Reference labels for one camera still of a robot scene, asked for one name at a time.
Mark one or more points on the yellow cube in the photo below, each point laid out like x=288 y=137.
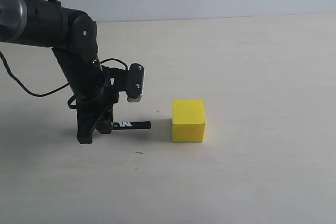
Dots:
x=188 y=121

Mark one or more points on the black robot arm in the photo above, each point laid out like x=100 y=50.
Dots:
x=72 y=36

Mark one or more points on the black and white marker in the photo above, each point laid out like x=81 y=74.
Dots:
x=143 y=125

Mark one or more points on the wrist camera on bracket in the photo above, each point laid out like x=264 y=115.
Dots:
x=129 y=80

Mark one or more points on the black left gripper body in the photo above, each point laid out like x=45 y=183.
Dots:
x=104 y=101

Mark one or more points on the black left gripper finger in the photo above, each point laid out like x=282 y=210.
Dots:
x=104 y=125
x=86 y=123

